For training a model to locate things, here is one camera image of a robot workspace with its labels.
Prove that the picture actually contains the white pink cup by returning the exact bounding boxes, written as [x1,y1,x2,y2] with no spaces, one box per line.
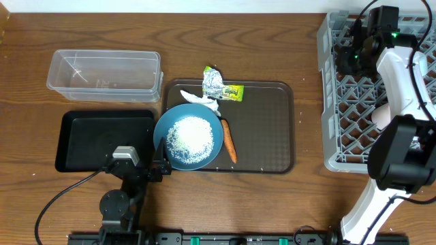
[371,103,391,130]

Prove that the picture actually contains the orange carrot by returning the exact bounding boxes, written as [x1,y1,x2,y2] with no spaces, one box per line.
[220,119,237,164]

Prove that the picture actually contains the light blue bowl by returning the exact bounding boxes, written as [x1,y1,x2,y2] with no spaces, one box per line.
[416,52,428,77]

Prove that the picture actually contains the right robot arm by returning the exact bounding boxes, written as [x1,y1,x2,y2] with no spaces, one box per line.
[325,17,435,244]

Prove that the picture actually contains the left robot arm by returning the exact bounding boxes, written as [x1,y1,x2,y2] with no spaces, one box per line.
[94,138,172,245]

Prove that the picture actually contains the grey dishwasher rack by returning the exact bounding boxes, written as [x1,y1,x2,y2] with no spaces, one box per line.
[317,11,435,174]

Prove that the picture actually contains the pile of white rice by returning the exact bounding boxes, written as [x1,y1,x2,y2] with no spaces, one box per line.
[166,116,214,165]

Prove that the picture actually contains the dark blue plate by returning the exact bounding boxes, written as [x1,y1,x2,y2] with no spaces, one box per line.
[153,103,223,171]

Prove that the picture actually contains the black plastic tray bin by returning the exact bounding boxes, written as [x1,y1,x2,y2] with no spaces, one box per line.
[55,110,155,172]

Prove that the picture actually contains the crumpled white tissue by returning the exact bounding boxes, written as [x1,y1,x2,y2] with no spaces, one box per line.
[181,90,221,116]

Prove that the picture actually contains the clear plastic bin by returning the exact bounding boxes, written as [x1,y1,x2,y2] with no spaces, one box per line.
[46,50,164,102]

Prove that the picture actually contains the crumpled foil wrapper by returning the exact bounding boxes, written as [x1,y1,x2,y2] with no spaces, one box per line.
[202,66,224,99]

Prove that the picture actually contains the yellow green snack packet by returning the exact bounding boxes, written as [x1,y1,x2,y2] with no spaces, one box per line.
[221,85,245,102]

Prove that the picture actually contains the brown serving tray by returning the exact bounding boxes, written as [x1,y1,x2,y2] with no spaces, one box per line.
[161,79,296,175]

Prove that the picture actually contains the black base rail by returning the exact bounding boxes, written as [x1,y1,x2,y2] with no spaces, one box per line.
[67,231,409,245]

